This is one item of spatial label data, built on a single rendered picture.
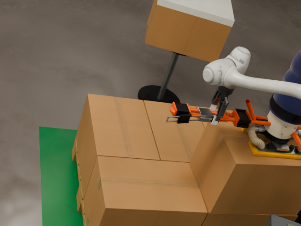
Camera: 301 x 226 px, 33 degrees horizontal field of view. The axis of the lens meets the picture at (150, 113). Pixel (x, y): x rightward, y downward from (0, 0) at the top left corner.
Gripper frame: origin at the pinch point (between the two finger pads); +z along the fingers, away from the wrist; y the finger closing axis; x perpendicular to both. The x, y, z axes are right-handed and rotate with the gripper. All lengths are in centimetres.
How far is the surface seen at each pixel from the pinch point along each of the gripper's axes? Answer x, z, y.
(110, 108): 36, 53, 65
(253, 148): -25.1, 10.9, -10.1
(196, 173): -10, 49, 7
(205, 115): 6.0, -1.8, -2.5
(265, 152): -31.3, 10.8, -12.4
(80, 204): 49, 99, 22
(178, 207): 6, 53, -17
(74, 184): 50, 107, 46
